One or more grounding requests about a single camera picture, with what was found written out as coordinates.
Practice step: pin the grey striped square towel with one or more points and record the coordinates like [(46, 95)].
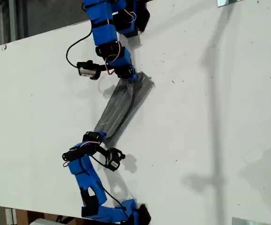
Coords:
[(123, 105)]

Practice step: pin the white object under table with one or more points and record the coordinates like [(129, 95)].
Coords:
[(44, 222)]

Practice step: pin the grey table leg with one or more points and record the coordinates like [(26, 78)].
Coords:
[(10, 216)]

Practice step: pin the grey vertical metal bar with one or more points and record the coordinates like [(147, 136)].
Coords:
[(12, 18)]

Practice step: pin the black camera stalk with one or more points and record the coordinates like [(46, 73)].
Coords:
[(102, 148), (106, 68)]

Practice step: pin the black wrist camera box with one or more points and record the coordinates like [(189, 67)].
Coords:
[(113, 160), (87, 69)]

